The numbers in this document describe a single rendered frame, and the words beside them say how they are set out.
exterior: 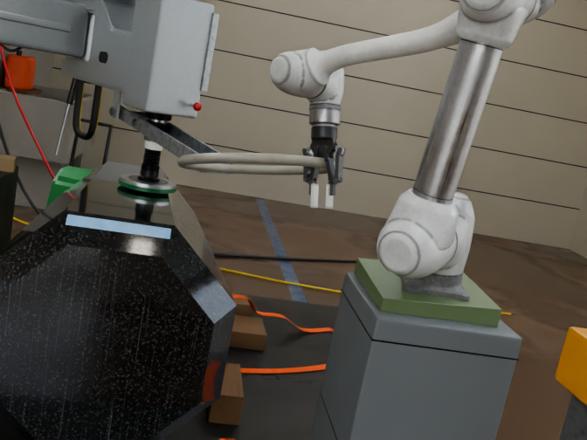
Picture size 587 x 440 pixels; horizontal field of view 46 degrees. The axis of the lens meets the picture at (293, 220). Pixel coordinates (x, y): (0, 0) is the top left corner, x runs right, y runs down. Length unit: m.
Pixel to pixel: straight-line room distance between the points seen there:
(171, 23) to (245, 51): 5.02
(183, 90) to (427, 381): 1.38
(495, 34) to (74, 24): 1.96
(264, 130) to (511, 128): 2.83
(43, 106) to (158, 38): 3.00
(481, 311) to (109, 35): 1.78
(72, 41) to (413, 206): 1.87
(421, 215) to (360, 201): 6.23
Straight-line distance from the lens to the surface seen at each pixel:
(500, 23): 1.60
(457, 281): 1.93
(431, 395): 1.87
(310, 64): 1.82
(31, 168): 5.65
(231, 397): 2.70
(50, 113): 5.43
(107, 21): 2.92
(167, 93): 2.55
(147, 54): 2.55
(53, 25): 3.06
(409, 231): 1.63
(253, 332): 3.44
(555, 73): 8.49
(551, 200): 8.68
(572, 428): 1.04
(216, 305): 2.22
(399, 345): 1.79
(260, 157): 1.87
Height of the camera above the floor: 1.33
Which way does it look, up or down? 11 degrees down
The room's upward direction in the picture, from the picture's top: 11 degrees clockwise
